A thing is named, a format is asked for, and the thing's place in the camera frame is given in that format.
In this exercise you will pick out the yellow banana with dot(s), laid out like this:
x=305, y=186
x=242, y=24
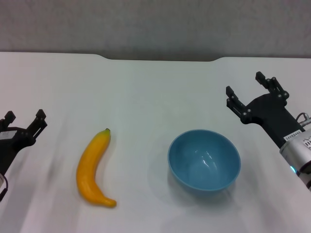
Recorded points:
x=88, y=167

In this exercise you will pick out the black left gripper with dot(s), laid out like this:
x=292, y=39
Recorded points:
x=12, y=143

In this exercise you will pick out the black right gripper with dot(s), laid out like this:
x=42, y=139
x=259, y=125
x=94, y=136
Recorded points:
x=272, y=114

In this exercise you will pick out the blue bowl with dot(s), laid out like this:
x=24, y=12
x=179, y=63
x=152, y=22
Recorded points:
x=204, y=162

